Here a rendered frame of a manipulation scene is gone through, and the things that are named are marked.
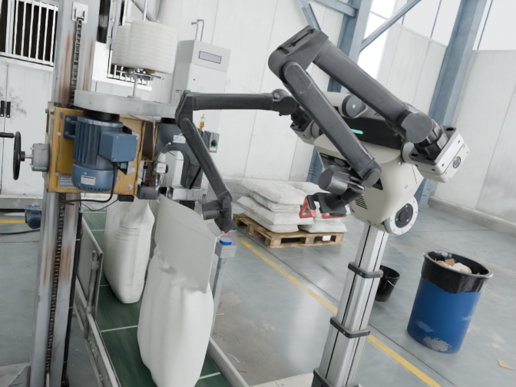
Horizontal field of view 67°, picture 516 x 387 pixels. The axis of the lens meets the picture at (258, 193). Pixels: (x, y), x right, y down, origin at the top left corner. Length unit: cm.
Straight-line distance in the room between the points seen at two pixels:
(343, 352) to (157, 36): 137
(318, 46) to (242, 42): 563
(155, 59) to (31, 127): 301
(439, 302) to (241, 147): 435
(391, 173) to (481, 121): 853
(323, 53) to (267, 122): 596
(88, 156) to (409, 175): 106
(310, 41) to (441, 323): 271
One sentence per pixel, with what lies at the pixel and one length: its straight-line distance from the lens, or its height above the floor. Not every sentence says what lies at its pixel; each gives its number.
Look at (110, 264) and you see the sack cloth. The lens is 218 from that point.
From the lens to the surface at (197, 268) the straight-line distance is 138.
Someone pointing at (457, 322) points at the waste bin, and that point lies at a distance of 332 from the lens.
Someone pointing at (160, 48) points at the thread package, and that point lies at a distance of 146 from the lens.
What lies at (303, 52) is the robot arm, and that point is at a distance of 87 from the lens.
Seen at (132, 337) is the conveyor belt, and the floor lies 38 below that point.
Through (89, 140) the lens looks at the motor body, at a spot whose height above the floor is 126.
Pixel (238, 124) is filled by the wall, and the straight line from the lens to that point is 653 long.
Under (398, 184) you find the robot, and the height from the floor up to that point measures 133.
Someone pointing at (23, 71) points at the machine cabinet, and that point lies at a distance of 430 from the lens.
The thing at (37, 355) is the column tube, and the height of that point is 28.
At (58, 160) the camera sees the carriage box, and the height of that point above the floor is 115.
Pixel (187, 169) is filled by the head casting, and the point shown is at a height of 115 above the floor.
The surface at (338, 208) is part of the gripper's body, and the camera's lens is 115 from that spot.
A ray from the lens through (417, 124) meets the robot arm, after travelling 106.
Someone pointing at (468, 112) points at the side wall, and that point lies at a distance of 995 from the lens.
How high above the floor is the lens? 148
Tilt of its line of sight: 12 degrees down
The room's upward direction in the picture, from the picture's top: 11 degrees clockwise
